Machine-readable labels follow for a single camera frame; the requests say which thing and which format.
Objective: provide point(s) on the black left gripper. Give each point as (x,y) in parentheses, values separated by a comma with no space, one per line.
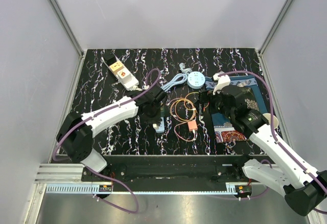
(157,119)

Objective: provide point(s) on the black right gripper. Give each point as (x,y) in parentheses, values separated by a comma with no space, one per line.
(208,95)

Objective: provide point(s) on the green cube socket adapter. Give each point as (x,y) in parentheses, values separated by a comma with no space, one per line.
(164,111)

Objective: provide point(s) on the white wall charger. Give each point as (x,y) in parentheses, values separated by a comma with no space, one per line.
(158,126)

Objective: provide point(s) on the light blue power strip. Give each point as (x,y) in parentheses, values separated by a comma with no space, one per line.
(163,121)

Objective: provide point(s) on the white multicolour power strip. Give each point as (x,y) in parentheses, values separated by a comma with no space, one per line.
(129,84)

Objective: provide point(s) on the white cube socket adapter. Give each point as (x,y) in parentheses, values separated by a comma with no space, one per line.
(123,74)

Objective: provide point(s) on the beige travel adapter cube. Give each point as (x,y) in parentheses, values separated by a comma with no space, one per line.
(115,67)

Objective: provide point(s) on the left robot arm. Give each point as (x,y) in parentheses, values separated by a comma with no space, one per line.
(77,132)

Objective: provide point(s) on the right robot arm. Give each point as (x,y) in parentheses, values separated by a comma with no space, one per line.
(301,185)

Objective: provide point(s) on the dark floral square plate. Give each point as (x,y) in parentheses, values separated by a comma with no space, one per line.
(253,101)

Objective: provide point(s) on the blue patterned placemat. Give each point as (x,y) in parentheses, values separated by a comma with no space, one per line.
(223,128)

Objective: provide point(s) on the round light blue socket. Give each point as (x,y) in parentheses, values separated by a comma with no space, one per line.
(195,80)

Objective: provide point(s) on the white paper cup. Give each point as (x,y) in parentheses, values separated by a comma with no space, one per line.
(272,119)

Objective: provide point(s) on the pink USB charger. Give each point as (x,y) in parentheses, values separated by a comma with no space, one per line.
(192,125)

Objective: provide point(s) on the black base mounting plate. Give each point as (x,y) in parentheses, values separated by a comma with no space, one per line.
(218,168)

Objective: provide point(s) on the aluminium frame post right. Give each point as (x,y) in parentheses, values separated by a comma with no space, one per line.
(278,21)

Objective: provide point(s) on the aluminium frame post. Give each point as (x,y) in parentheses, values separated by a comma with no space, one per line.
(278,21)
(65,25)

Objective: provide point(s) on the aluminium frame post left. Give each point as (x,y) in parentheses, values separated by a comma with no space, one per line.
(65,25)

